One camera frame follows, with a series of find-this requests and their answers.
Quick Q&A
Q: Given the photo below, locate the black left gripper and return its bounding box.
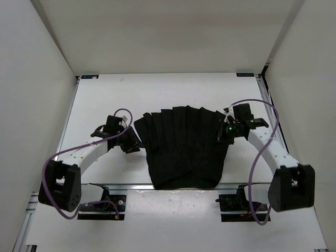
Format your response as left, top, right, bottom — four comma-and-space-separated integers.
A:
114, 125, 145, 154

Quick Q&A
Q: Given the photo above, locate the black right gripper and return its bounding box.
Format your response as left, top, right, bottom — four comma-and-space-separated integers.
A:
210, 119, 243, 145

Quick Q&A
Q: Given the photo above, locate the black pleated skirt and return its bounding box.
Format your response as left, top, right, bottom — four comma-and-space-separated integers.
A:
134, 106, 228, 190

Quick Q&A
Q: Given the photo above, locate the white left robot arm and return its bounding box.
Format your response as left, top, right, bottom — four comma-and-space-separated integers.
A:
38, 128, 144, 212

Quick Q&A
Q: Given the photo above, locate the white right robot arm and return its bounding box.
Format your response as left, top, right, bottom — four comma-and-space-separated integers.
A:
218, 118, 315, 212

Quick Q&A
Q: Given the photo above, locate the blue right corner label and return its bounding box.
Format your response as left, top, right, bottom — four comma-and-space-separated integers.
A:
236, 72, 255, 77

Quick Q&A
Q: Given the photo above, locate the blue corner label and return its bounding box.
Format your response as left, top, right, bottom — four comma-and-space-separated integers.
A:
81, 75, 99, 79
236, 72, 255, 77

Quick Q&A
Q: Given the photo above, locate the blue left corner label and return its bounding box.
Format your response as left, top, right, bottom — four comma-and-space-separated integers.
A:
81, 75, 99, 79

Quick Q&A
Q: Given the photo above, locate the white front cover board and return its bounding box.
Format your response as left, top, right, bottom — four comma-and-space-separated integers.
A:
26, 191, 327, 251

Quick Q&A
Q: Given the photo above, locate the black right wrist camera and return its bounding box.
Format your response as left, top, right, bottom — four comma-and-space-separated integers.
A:
233, 103, 254, 122

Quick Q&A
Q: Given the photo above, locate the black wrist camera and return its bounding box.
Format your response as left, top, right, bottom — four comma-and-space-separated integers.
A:
233, 103, 254, 122
103, 115, 124, 135

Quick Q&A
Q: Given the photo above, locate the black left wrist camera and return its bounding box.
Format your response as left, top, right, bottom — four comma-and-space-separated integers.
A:
103, 115, 124, 135

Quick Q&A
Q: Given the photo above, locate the aluminium table frame rail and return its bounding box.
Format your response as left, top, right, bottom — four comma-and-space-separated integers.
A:
44, 76, 301, 194

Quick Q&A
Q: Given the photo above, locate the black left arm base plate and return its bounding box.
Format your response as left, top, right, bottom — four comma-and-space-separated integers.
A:
77, 194, 127, 221

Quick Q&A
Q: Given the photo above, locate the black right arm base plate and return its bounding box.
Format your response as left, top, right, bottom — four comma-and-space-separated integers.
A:
215, 194, 268, 223

